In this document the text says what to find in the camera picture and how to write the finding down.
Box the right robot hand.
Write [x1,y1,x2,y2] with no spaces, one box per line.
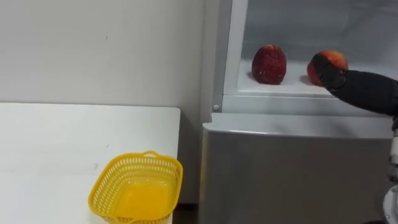
[312,53,398,118]

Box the grey fridge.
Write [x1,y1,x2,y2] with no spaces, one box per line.
[198,0,398,224]

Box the yellow plastic basket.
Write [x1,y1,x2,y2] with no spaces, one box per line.
[88,150,184,224]

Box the white desk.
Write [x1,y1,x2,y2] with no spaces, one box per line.
[0,102,182,224]

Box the red orange peach soft toy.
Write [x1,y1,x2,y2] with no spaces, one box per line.
[306,50,349,87]

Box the dark red fruit soft toy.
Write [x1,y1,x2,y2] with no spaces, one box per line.
[251,44,287,85]

